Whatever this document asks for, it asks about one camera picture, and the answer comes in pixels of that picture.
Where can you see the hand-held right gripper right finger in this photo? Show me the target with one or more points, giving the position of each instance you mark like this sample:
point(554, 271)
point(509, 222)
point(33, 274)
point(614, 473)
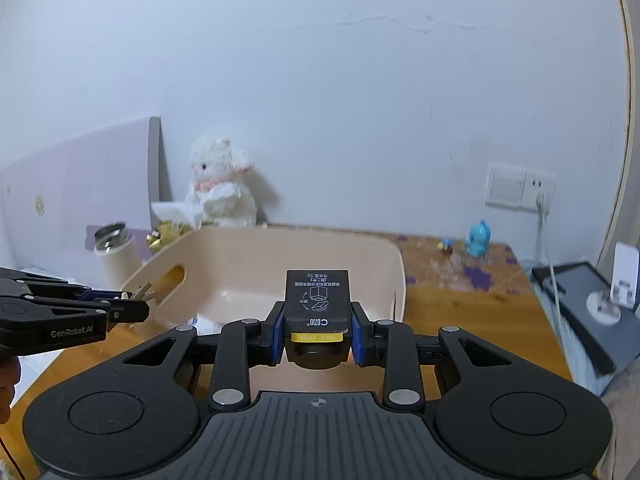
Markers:
point(358, 340)

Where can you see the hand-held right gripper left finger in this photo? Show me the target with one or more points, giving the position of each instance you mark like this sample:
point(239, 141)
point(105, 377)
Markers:
point(272, 340)

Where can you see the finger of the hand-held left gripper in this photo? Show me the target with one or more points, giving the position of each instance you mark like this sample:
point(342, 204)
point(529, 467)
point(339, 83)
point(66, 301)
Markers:
point(130, 310)
point(102, 294)

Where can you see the wooden clothespin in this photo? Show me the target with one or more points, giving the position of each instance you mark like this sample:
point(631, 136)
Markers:
point(142, 294)

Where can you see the black box with yellow label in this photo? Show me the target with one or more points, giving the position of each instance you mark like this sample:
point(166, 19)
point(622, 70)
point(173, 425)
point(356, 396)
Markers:
point(316, 295)

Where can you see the beige plastic storage bin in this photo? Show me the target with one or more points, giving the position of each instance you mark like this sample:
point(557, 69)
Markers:
point(240, 260)

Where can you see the person's left hand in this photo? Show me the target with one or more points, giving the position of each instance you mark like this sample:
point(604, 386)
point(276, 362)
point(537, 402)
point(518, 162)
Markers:
point(7, 390)

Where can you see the white thermos bottle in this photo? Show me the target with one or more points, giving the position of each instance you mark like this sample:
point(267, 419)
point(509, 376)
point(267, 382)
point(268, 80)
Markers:
point(117, 265)

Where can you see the purple tape patch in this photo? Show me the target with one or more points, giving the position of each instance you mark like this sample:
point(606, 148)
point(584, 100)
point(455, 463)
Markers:
point(91, 240)

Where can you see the gold foil packet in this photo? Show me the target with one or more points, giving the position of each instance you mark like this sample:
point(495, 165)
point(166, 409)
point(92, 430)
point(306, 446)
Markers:
point(167, 235)

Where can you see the white tissue paper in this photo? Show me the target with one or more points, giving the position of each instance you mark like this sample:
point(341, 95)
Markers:
point(175, 212)

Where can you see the lilac bed headboard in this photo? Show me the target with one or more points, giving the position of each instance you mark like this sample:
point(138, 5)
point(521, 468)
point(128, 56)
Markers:
point(75, 185)

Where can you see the purple patterned table mat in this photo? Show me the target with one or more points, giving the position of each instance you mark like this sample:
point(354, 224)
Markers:
point(450, 267)

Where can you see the small mushroom figurine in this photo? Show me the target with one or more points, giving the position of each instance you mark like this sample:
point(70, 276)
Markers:
point(445, 245)

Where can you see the white plush lamb toy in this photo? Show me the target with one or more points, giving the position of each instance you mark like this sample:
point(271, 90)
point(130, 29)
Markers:
point(220, 185)

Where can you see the blue toy figurine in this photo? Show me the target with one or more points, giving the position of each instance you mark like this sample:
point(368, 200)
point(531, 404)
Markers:
point(479, 240)

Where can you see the pale blue cloth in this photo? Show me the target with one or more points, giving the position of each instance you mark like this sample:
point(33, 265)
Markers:
point(570, 360)

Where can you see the grey laptop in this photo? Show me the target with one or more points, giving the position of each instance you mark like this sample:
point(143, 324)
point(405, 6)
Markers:
point(585, 340)

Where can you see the grey cloth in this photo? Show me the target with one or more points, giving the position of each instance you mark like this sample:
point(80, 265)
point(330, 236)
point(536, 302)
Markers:
point(622, 420)

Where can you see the white phone stand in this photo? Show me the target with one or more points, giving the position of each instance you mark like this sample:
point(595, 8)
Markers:
point(627, 270)

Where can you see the light wooden shelf unit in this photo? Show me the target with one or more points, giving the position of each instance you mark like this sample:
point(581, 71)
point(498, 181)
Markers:
point(625, 85)

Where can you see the white wall switch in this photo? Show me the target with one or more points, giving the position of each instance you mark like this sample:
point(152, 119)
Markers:
point(505, 185)

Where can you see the white wall socket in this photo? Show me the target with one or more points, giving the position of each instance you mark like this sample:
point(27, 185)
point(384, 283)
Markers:
point(542, 182)

